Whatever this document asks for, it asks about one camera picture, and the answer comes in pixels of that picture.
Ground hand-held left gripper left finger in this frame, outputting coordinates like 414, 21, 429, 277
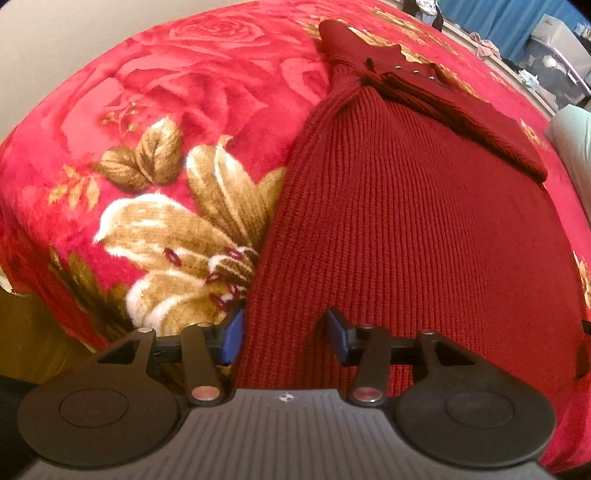
95, 308, 246, 408

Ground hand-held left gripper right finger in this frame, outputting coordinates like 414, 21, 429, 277
325, 308, 467, 409

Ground dark red knitted sweater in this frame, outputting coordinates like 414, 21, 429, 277
235, 18, 588, 403

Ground clothes pile on sill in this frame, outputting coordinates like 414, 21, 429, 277
402, 0, 445, 29

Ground light green pillow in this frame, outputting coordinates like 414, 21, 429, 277
544, 103, 591, 186

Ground red floral blanket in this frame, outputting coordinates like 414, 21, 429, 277
0, 0, 591, 474

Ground white crumpled cloth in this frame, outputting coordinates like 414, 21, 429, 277
519, 65, 546, 91

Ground clear plastic storage box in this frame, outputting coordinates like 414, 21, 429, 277
523, 39, 591, 110

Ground grey box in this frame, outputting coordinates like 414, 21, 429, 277
530, 13, 587, 52

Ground pink cloth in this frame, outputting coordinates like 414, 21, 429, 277
473, 31, 502, 59

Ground blue curtain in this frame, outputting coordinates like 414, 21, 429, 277
436, 0, 591, 61

